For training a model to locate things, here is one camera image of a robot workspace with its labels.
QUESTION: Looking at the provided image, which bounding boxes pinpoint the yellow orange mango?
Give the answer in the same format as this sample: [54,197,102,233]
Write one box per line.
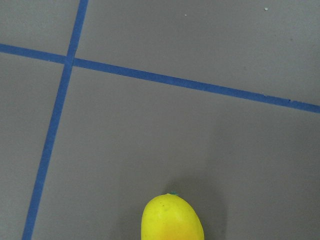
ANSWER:
[140,193,205,240]

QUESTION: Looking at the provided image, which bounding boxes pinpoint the brown paper table mat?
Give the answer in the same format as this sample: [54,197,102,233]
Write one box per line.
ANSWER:
[0,0,320,240]

